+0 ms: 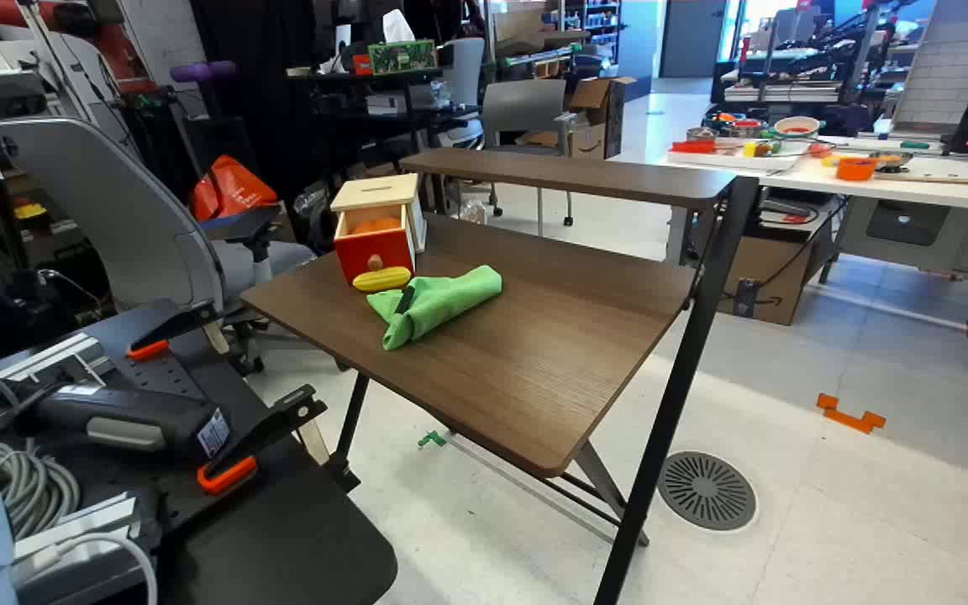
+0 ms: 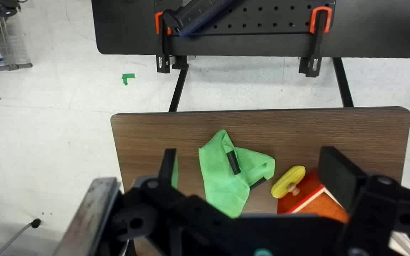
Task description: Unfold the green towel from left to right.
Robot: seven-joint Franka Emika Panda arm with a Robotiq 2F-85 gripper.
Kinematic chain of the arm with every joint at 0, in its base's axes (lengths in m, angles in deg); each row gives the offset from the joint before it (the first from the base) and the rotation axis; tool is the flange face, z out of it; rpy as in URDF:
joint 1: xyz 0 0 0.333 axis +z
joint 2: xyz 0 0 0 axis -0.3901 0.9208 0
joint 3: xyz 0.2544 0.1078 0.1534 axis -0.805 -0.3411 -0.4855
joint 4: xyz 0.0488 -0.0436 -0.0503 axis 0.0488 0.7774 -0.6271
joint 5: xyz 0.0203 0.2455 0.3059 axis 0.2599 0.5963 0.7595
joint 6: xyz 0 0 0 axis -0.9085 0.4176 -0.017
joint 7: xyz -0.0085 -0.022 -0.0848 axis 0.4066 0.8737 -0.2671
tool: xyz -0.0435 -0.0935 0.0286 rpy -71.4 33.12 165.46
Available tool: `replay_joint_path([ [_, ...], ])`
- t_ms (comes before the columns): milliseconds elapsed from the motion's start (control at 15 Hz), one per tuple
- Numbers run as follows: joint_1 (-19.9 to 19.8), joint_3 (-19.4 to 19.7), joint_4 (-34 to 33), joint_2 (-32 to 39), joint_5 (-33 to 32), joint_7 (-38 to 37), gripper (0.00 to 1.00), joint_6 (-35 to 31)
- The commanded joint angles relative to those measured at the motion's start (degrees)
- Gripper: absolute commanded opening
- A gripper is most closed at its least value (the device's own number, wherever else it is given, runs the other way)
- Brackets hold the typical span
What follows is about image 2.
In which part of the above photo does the black table leg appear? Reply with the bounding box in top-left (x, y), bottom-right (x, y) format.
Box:
top-left (332, 55), bottom-right (356, 109)

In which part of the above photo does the grey metal shelf rack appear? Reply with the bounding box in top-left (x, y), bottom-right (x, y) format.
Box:
top-left (0, 0), bottom-right (34, 74)

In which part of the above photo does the orange black clamp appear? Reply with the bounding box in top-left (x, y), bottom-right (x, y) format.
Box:
top-left (154, 10), bottom-right (191, 75)
top-left (297, 4), bottom-right (334, 78)

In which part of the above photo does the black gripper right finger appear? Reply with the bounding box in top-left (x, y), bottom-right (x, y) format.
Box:
top-left (317, 145), bottom-right (370, 213)

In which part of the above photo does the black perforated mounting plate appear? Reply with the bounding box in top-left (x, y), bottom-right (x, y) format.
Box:
top-left (90, 0), bottom-right (410, 59)

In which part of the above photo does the green floor tape mark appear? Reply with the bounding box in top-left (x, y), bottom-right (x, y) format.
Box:
top-left (121, 72), bottom-right (137, 86)

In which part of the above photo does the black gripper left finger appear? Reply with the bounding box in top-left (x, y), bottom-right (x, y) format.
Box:
top-left (155, 146), bottom-right (181, 190)

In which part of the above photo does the black-tipped stand leg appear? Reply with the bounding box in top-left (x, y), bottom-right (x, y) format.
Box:
top-left (0, 217), bottom-right (43, 256)

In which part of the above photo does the yellow round knob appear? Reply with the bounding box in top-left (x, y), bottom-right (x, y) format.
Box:
top-left (269, 165), bottom-right (307, 200)

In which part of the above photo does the orange wooden drawer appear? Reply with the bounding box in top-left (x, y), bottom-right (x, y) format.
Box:
top-left (276, 169), bottom-right (352, 224)

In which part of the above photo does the green towel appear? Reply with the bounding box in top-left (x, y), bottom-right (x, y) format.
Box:
top-left (196, 128), bottom-right (278, 220)

